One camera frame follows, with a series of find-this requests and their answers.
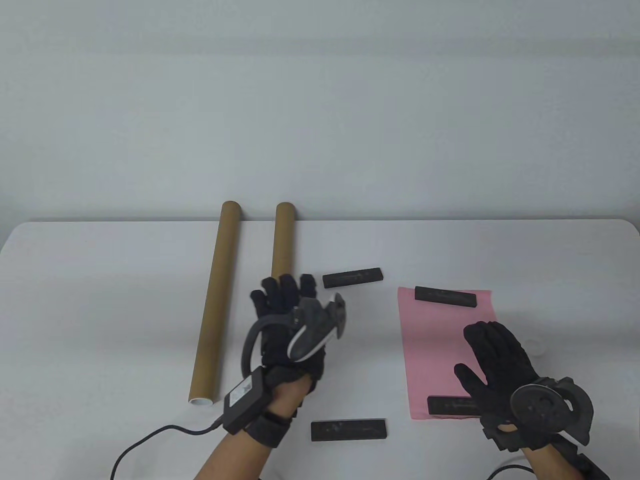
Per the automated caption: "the person's right hand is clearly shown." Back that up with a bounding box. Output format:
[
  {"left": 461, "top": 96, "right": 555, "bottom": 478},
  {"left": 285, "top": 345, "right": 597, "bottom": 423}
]
[{"left": 454, "top": 321, "right": 542, "bottom": 453}]

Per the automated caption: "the person's left hand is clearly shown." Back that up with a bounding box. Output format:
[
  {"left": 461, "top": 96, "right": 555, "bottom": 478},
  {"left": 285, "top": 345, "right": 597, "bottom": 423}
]
[{"left": 250, "top": 274, "right": 328, "bottom": 396}]

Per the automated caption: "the brown cardboard mailing tube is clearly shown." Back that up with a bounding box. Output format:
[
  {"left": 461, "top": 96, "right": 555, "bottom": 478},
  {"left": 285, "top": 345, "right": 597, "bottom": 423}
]
[
  {"left": 189, "top": 201, "right": 243, "bottom": 405},
  {"left": 271, "top": 202, "right": 296, "bottom": 282}
]

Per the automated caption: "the black rectangular weight bar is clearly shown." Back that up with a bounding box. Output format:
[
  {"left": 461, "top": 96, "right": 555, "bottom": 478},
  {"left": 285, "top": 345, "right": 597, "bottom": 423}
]
[
  {"left": 427, "top": 395, "right": 483, "bottom": 417},
  {"left": 415, "top": 286, "right": 478, "bottom": 307},
  {"left": 322, "top": 268, "right": 384, "bottom": 289},
  {"left": 311, "top": 419, "right": 389, "bottom": 442}
]

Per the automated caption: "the pink paper sheet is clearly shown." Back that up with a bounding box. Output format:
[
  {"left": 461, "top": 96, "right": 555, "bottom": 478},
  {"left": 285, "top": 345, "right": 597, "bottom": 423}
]
[{"left": 397, "top": 286, "right": 499, "bottom": 421}]

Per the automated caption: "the person's right forearm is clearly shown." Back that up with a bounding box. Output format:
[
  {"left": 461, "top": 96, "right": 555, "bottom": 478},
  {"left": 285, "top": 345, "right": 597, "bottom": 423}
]
[{"left": 520, "top": 442, "right": 581, "bottom": 480}]

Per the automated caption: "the person's left forearm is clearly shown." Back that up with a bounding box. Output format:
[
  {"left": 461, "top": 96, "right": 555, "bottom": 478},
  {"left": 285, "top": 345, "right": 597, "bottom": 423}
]
[{"left": 192, "top": 375, "right": 313, "bottom": 480}]

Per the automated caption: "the black wrist camera unit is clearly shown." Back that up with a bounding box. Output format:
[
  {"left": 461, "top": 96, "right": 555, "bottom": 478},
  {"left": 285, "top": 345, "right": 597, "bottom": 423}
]
[
  {"left": 222, "top": 366, "right": 274, "bottom": 435},
  {"left": 552, "top": 432, "right": 612, "bottom": 480}
]

